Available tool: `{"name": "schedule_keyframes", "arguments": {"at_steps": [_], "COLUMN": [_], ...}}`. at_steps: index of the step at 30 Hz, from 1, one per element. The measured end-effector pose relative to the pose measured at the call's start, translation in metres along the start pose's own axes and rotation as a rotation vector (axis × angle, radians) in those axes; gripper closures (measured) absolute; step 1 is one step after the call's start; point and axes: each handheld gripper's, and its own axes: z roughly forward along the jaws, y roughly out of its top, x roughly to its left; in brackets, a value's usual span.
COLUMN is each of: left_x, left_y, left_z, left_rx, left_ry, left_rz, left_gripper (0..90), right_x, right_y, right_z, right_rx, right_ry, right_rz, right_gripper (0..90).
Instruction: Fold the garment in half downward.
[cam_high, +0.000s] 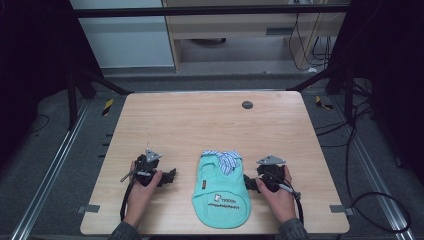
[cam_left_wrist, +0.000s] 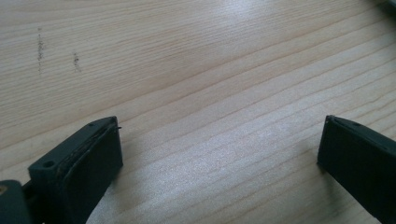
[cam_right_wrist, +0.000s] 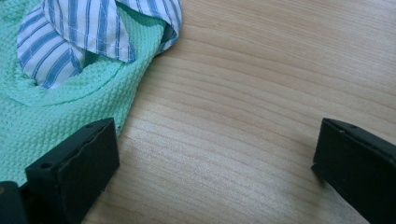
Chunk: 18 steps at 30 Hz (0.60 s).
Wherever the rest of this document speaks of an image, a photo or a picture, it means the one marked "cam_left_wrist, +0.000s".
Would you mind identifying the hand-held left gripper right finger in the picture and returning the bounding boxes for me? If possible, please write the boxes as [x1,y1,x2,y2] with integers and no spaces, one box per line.
[317,115,396,224]

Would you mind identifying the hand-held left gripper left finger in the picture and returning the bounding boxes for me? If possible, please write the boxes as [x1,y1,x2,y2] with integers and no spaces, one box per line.
[27,116,124,224]

